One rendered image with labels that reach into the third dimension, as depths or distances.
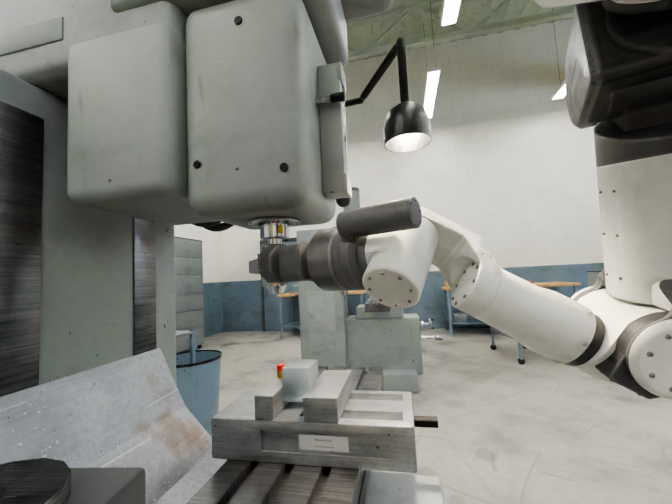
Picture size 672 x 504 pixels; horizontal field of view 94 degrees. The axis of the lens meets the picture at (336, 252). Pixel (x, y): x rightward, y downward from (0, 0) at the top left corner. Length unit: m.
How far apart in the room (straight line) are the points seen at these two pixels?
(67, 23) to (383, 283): 0.65
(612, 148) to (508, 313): 0.19
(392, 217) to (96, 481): 0.31
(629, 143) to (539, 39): 8.53
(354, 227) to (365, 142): 7.28
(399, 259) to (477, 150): 7.29
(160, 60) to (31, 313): 0.43
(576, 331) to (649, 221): 0.12
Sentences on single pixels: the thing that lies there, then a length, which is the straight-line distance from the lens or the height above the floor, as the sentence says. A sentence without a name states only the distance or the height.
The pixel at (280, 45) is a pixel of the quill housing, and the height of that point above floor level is 1.53.
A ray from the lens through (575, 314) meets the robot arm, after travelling 0.42.
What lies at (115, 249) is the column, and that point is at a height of 1.29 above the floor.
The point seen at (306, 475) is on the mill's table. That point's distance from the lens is 0.60.
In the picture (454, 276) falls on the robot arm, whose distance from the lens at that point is 0.43.
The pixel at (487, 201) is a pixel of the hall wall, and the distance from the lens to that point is 7.33.
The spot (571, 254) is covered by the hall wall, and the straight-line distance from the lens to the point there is 7.68.
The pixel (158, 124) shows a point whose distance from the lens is 0.54.
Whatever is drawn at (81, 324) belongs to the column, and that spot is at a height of 1.15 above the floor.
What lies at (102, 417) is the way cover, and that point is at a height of 0.99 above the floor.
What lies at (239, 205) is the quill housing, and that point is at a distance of 0.46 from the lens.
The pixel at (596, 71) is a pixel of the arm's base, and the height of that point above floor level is 1.38.
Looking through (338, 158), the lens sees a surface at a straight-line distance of 0.51.
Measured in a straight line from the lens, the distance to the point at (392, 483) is 0.73.
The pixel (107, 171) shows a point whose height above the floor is 1.38.
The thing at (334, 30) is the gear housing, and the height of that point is 1.63.
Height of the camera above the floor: 1.21
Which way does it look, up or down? 4 degrees up
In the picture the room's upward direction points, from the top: 3 degrees counter-clockwise
